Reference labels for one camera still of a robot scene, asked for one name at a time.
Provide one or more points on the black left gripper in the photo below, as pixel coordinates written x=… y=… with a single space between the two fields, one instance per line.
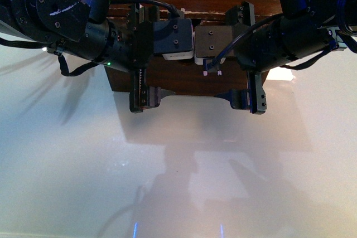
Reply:
x=133 y=51

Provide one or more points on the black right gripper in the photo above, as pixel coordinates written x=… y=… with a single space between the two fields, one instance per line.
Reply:
x=253 y=97

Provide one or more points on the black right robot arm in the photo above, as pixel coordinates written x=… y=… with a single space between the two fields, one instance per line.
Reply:
x=295 y=39

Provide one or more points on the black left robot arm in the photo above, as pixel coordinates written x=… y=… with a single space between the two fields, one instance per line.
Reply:
x=82 y=37

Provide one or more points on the bottom wooden drawer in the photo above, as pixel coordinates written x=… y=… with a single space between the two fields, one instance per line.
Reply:
x=181 y=79

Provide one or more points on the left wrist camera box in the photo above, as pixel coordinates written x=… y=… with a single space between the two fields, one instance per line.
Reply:
x=173 y=39

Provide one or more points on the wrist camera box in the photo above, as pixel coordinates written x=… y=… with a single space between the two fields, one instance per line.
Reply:
x=209 y=41
x=173 y=39

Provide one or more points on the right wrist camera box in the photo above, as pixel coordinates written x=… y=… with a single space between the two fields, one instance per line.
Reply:
x=209 y=41

